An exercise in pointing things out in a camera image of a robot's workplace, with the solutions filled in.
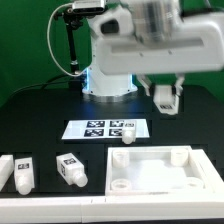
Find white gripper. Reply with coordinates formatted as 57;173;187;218
95;13;224;98

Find white square tabletop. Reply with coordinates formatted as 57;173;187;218
105;146;213;196

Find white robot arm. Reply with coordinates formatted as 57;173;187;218
83;0;224;101

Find white marker sheet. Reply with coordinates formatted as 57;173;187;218
62;119;150;140

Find white U-shaped fence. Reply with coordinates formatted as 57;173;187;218
0;149;224;224

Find silver camera on stand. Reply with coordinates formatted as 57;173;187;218
72;0;106;14

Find black camera stand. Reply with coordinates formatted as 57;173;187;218
53;7;84;90

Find white cable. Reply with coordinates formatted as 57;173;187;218
46;2;88;78

